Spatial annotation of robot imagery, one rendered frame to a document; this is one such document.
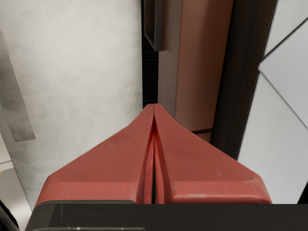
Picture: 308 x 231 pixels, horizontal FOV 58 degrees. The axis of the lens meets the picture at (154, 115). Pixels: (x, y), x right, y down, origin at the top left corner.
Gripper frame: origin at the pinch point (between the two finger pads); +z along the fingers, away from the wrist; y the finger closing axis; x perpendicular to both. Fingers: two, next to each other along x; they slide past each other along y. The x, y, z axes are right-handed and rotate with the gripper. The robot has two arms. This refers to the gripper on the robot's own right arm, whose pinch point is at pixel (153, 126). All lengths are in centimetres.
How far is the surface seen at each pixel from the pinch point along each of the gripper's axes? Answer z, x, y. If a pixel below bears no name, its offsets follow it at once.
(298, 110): 8.4, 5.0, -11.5
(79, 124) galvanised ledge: 22.4, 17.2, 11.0
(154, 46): 15.7, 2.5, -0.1
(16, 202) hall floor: 77, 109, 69
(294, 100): 8.3, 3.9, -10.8
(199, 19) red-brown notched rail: 11.1, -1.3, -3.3
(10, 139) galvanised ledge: 20.1, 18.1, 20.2
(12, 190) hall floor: 78, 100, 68
